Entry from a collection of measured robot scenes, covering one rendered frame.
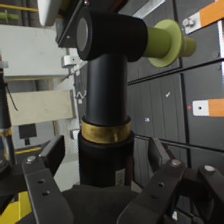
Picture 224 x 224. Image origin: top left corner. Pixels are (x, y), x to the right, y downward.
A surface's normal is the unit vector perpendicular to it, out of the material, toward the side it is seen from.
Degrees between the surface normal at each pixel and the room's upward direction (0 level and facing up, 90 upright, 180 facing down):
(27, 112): 90
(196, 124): 0
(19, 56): 90
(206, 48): 0
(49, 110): 90
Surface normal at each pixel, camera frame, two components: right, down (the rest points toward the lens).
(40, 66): 0.47, -0.01
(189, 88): -0.87, 0.12
